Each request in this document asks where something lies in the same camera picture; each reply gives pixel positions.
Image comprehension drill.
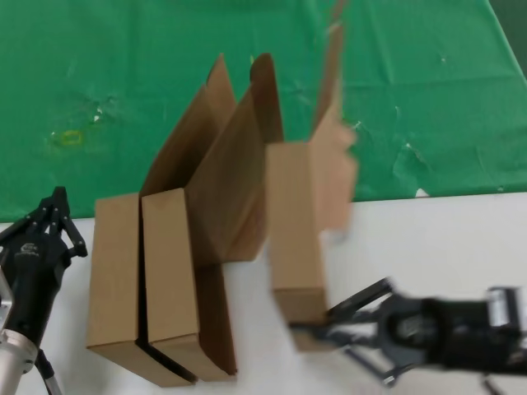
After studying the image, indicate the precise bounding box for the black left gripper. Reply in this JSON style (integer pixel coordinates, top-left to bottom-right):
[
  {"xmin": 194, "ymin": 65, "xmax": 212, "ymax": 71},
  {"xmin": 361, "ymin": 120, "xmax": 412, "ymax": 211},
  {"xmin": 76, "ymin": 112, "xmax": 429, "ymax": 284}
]
[{"xmin": 0, "ymin": 185, "xmax": 88, "ymax": 342}]

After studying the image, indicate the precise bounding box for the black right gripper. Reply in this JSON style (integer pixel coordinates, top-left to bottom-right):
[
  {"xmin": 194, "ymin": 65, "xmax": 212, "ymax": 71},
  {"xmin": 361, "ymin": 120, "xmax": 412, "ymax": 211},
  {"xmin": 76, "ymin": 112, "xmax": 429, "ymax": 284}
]
[{"xmin": 289, "ymin": 277, "xmax": 527, "ymax": 388}]

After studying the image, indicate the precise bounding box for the closed-front cardboard box, tall lid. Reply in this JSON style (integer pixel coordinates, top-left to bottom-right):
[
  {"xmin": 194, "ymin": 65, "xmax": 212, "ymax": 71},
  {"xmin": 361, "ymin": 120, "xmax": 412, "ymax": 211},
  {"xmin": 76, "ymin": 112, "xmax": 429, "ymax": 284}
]
[{"xmin": 85, "ymin": 53, "xmax": 238, "ymax": 388}]

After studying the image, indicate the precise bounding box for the cardboard box, round lid flap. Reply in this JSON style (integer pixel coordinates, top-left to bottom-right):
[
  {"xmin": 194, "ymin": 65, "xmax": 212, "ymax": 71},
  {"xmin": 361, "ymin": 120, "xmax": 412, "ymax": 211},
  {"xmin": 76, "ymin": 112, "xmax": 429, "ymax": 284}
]
[{"xmin": 139, "ymin": 52, "xmax": 285, "ymax": 382}]

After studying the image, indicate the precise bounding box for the green table cloth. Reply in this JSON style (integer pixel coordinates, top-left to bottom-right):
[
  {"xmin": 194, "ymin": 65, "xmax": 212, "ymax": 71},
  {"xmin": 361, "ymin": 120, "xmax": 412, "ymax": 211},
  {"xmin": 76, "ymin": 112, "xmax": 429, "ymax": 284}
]
[{"xmin": 0, "ymin": 0, "xmax": 527, "ymax": 223}]

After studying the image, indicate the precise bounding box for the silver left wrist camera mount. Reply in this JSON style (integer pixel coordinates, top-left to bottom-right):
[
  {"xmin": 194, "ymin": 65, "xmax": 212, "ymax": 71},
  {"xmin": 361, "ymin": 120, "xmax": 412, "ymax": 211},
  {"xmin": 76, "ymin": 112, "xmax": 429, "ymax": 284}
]
[{"xmin": 0, "ymin": 267, "xmax": 16, "ymax": 330}]

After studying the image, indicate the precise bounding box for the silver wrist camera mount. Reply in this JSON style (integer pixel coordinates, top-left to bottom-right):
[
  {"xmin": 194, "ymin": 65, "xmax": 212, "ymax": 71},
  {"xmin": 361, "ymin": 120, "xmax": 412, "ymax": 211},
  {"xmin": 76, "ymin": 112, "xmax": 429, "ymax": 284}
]
[
  {"xmin": 485, "ymin": 286, "xmax": 527, "ymax": 331},
  {"xmin": 0, "ymin": 267, "xmax": 16, "ymax": 330}
]

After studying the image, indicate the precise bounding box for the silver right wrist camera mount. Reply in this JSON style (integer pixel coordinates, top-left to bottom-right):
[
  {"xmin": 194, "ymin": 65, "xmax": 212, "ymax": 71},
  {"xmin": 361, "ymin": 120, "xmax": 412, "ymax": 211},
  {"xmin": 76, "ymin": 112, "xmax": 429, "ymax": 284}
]
[{"xmin": 485, "ymin": 286, "xmax": 527, "ymax": 331}]

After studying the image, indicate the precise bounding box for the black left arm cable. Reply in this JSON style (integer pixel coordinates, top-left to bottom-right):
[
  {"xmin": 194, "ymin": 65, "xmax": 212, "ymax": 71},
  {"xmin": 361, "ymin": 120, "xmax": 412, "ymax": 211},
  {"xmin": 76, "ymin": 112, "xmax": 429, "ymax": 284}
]
[{"xmin": 36, "ymin": 347, "xmax": 65, "ymax": 395}]

